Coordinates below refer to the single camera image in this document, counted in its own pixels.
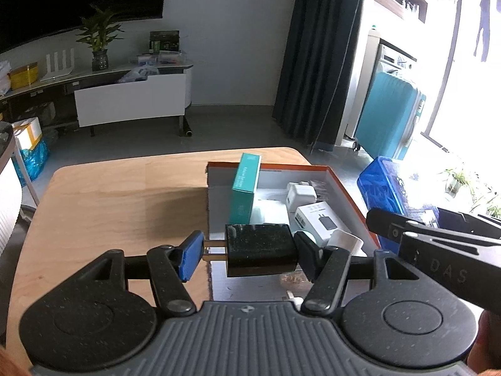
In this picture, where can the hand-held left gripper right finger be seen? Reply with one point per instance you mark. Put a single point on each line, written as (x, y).
(309, 256)

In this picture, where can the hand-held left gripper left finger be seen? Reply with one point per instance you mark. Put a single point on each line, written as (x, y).
(190, 256)

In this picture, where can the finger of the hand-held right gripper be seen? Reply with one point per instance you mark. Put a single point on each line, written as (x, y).
(469, 223)
(387, 223)

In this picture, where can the white charger box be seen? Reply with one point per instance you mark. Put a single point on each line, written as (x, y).
(319, 221)

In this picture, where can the white round device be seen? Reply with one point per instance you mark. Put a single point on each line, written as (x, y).
(346, 243)

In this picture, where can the black charger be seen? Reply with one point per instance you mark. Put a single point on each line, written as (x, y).
(258, 248)

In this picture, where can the white charger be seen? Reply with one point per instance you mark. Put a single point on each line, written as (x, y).
(300, 197)

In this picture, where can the orange and white cardboard box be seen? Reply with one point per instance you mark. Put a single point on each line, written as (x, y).
(274, 178)

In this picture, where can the teal box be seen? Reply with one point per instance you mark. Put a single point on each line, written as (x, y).
(244, 188)

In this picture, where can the person's right hand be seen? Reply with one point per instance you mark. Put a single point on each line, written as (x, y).
(487, 344)

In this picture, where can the blue plastic basket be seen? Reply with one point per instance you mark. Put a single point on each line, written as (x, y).
(387, 188)

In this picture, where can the small green plant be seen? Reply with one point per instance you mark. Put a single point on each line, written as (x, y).
(460, 180)

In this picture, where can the teal suitcase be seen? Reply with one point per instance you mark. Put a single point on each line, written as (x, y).
(387, 117)

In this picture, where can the dark rolled mat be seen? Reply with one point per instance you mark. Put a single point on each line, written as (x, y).
(186, 127)

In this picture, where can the white washing machine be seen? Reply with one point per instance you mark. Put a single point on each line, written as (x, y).
(391, 58)

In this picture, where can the white and dark TV cabinet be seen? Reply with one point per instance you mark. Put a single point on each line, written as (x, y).
(129, 102)

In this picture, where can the dark curtain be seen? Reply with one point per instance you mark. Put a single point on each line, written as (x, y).
(317, 55)

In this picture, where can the blue plastic bag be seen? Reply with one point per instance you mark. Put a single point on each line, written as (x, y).
(34, 160)

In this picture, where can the bluish plastic bag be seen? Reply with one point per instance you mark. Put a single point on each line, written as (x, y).
(137, 74)

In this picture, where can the clear flat boxes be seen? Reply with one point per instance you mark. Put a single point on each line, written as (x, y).
(164, 58)

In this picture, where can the yellow and white carton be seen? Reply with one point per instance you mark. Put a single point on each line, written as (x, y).
(27, 133)

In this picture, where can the dark hanging clothes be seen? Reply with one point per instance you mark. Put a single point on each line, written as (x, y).
(483, 11)

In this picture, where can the white router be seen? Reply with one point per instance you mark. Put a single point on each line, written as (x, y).
(58, 68)

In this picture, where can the green plant in glass vase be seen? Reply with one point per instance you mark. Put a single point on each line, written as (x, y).
(100, 35)

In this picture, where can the yellow box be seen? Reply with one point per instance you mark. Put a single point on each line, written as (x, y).
(24, 76)

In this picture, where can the white plastic bag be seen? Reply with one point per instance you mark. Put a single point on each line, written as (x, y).
(4, 78)

